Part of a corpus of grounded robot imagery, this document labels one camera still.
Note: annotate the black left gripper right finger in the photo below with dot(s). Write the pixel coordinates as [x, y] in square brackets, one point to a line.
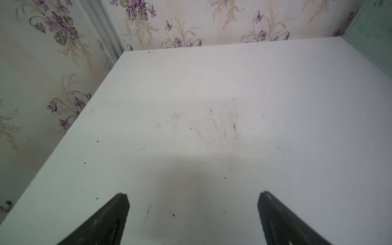
[283, 227]

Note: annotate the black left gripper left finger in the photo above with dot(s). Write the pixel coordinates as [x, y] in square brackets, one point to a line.
[105, 227]

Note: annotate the green plastic file organizer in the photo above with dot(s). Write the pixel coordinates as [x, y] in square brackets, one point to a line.
[370, 32]

